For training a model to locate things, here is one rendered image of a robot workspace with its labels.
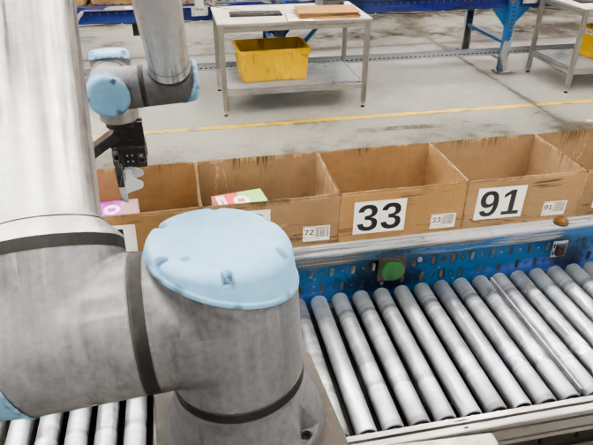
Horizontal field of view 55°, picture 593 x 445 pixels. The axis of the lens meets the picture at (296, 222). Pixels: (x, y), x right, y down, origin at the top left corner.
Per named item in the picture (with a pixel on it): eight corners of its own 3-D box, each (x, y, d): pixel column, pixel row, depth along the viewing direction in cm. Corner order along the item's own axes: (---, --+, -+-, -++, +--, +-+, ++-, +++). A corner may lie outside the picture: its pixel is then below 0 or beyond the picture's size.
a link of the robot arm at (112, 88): (136, 72, 116) (138, 56, 126) (77, 79, 114) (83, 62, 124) (145, 116, 121) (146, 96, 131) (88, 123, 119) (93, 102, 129)
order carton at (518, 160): (460, 230, 176) (469, 181, 167) (423, 186, 201) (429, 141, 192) (574, 217, 183) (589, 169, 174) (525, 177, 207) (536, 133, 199)
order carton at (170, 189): (61, 275, 156) (47, 222, 147) (74, 220, 181) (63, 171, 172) (206, 259, 163) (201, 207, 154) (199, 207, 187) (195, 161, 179)
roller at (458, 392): (464, 432, 134) (468, 418, 132) (390, 295, 178) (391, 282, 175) (484, 428, 135) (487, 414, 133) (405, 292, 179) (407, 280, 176)
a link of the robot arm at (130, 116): (95, 109, 131) (99, 95, 139) (99, 129, 134) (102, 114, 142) (135, 106, 133) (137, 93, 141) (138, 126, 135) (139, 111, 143)
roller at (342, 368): (357, 450, 130) (359, 436, 127) (309, 305, 173) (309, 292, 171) (379, 447, 131) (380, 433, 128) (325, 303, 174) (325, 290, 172)
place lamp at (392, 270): (381, 283, 171) (383, 264, 167) (379, 281, 172) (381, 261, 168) (403, 280, 172) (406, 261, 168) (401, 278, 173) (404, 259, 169)
